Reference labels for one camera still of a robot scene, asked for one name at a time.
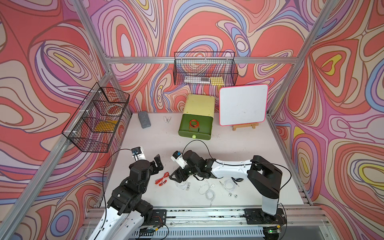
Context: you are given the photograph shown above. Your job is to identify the green top drawer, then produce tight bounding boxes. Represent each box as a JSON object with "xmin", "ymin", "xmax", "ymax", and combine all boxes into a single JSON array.
[{"xmin": 178, "ymin": 114, "xmax": 214, "ymax": 140}]

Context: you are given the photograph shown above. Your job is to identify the pink framed whiteboard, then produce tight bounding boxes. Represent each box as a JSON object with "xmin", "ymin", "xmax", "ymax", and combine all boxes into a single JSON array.
[{"xmin": 219, "ymin": 85, "xmax": 268, "ymax": 126}]

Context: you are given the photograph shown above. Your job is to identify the black wire basket left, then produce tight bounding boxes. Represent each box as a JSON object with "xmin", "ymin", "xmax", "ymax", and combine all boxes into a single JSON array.
[{"xmin": 62, "ymin": 83, "xmax": 130, "ymax": 153}]

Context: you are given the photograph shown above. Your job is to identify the grey felt eraser block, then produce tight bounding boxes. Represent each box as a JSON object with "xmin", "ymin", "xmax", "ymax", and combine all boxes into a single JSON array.
[{"xmin": 138, "ymin": 111, "xmax": 151, "ymax": 129}]

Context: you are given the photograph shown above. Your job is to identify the white earphones left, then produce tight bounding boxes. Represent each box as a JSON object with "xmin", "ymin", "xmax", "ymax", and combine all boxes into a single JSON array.
[{"xmin": 175, "ymin": 181, "xmax": 191, "ymax": 191}]

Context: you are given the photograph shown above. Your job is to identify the white earphones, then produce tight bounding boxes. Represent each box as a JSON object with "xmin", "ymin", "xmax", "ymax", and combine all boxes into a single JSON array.
[
  {"xmin": 175, "ymin": 181, "xmax": 191, "ymax": 191},
  {"xmin": 199, "ymin": 180, "xmax": 216, "ymax": 207},
  {"xmin": 219, "ymin": 179, "xmax": 239, "ymax": 198}
]

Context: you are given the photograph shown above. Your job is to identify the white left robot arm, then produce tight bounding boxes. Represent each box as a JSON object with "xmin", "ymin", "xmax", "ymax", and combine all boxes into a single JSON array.
[{"xmin": 89, "ymin": 155, "xmax": 167, "ymax": 240}]

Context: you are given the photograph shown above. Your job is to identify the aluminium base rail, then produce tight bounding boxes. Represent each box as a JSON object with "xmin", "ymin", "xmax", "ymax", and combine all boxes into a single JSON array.
[{"xmin": 77, "ymin": 205, "xmax": 331, "ymax": 240}]

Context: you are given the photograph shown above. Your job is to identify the red earphones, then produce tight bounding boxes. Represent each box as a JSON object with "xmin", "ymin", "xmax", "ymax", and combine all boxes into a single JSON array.
[
  {"xmin": 155, "ymin": 172, "xmax": 170, "ymax": 186},
  {"xmin": 189, "ymin": 120, "xmax": 200, "ymax": 129}
]

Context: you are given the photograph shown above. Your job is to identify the white earphones right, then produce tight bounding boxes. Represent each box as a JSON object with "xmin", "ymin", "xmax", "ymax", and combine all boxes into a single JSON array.
[{"xmin": 219, "ymin": 179, "xmax": 239, "ymax": 198}]

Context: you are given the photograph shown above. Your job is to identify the black wire basket back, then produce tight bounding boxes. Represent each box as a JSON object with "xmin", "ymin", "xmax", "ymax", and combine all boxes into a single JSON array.
[{"xmin": 173, "ymin": 50, "xmax": 239, "ymax": 87}]

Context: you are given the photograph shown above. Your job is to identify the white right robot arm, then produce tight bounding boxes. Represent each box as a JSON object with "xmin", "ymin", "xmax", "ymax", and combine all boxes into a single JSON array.
[{"xmin": 170, "ymin": 150, "xmax": 283, "ymax": 217}]

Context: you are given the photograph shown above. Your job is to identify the black earphones right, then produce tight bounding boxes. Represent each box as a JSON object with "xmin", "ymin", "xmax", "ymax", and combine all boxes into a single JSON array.
[{"xmin": 232, "ymin": 178, "xmax": 244, "ymax": 183}]

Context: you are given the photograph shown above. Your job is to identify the black wire basket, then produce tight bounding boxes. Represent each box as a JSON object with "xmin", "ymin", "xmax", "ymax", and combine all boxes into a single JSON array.
[
  {"xmin": 173, "ymin": 50, "xmax": 239, "ymax": 87},
  {"xmin": 62, "ymin": 83, "xmax": 130, "ymax": 153}
]

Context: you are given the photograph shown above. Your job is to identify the white earphones middle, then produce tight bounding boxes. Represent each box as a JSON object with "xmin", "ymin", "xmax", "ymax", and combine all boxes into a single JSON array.
[{"xmin": 199, "ymin": 180, "xmax": 216, "ymax": 207}]

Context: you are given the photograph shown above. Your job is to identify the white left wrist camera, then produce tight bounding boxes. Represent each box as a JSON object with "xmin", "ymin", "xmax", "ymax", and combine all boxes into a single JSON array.
[{"xmin": 131, "ymin": 147, "xmax": 146, "ymax": 162}]

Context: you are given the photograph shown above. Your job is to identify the yellow pink drawer cabinet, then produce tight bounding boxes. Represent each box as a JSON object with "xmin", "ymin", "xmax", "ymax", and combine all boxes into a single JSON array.
[{"xmin": 183, "ymin": 94, "xmax": 216, "ymax": 118}]

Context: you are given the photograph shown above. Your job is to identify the wooden whiteboard easel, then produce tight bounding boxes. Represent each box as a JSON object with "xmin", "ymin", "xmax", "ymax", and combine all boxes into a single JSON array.
[{"xmin": 232, "ymin": 123, "xmax": 259, "ymax": 131}]

